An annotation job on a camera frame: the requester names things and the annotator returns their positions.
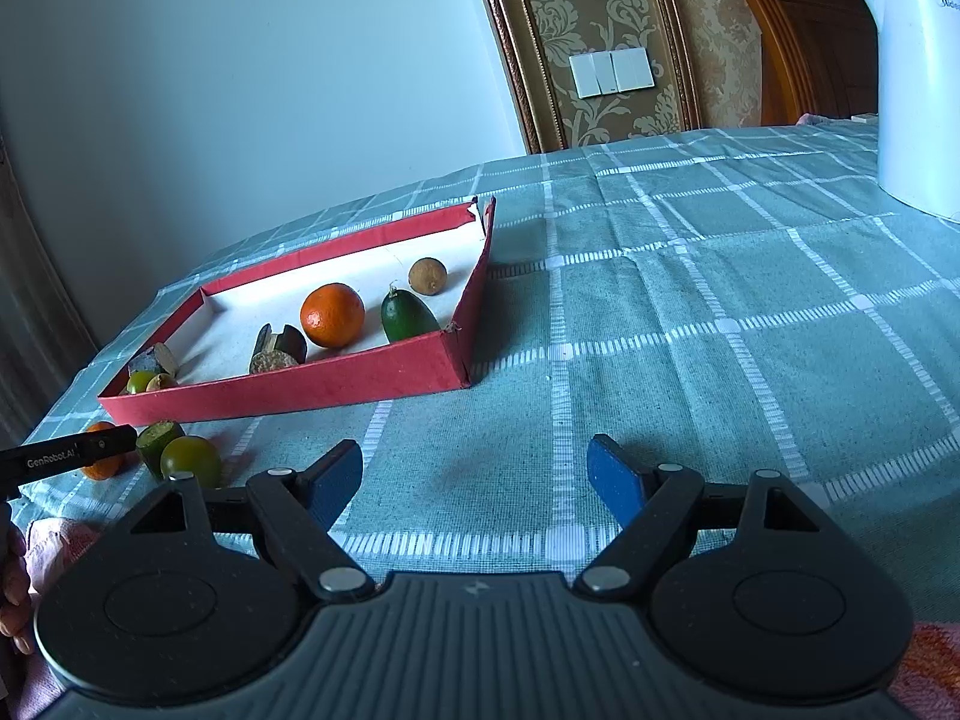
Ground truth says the green checked tablecloth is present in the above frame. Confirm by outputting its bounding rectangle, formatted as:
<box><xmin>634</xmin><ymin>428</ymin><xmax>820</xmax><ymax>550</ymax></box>
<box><xmin>15</xmin><ymin>120</ymin><xmax>960</xmax><ymax>631</ymax></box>

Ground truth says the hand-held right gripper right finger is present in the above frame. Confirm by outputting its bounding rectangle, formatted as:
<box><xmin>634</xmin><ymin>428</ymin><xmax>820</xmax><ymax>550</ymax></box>
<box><xmin>574</xmin><ymin>433</ymin><xmax>830</xmax><ymax>601</ymax></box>

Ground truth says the orange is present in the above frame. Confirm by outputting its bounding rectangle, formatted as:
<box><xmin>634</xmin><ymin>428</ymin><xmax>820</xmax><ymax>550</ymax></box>
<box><xmin>80</xmin><ymin>421</ymin><xmax>125</xmax><ymax>481</ymax></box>
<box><xmin>300</xmin><ymin>283</ymin><xmax>366</xmax><ymax>350</ymax></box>

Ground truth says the person's left hand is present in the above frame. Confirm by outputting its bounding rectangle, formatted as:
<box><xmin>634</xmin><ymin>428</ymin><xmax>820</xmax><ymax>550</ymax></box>
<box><xmin>0</xmin><ymin>532</ymin><xmax>35</xmax><ymax>657</ymax></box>

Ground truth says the dark green avocado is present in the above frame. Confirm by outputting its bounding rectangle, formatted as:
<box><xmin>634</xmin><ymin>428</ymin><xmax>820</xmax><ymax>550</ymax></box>
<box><xmin>380</xmin><ymin>283</ymin><xmax>441</xmax><ymax>344</ymax></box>

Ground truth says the pink patterned cloth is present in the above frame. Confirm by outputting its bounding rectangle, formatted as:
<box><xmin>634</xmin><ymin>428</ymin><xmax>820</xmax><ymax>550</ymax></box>
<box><xmin>0</xmin><ymin>517</ymin><xmax>102</xmax><ymax>720</ymax></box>
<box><xmin>889</xmin><ymin>619</ymin><xmax>960</xmax><ymax>713</ymax></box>

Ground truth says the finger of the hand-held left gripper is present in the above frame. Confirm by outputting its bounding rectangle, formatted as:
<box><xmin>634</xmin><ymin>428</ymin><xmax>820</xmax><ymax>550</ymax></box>
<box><xmin>0</xmin><ymin>424</ymin><xmax>141</xmax><ymax>500</ymax></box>

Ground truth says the red cardboard box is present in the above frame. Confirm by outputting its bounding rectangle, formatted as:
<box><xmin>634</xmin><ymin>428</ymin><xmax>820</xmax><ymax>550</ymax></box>
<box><xmin>97</xmin><ymin>196</ymin><xmax>497</xmax><ymax>428</ymax></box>

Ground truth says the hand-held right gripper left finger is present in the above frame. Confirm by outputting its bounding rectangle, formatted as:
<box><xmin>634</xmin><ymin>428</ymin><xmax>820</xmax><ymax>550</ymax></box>
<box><xmin>127</xmin><ymin>439</ymin><xmax>376</xmax><ymax>602</ymax></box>

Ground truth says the dark patterned curtain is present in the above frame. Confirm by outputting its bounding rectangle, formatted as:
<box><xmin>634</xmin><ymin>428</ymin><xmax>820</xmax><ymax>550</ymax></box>
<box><xmin>0</xmin><ymin>127</ymin><xmax>98</xmax><ymax>451</ymax></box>

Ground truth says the wooden headboard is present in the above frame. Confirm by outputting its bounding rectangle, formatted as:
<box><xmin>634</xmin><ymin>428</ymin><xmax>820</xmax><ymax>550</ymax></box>
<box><xmin>727</xmin><ymin>0</ymin><xmax>878</xmax><ymax>128</ymax></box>

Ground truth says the green cut cucumber piece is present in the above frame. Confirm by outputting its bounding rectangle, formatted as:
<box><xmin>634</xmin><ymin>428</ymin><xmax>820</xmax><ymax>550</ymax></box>
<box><xmin>136</xmin><ymin>420</ymin><xmax>186</xmax><ymax>479</ymax></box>

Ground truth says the gilded wall moulding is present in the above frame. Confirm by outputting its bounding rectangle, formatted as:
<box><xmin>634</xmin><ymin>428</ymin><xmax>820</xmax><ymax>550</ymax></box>
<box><xmin>463</xmin><ymin>0</ymin><xmax>702</xmax><ymax>155</ymax></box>

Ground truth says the white electric kettle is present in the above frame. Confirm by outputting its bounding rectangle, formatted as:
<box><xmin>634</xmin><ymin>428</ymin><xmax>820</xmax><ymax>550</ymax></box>
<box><xmin>853</xmin><ymin>0</ymin><xmax>960</xmax><ymax>224</ymax></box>

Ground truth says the white light switch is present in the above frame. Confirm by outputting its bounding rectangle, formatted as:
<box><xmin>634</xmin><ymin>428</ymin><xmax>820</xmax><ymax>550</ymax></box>
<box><xmin>568</xmin><ymin>46</ymin><xmax>655</xmax><ymax>99</ymax></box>

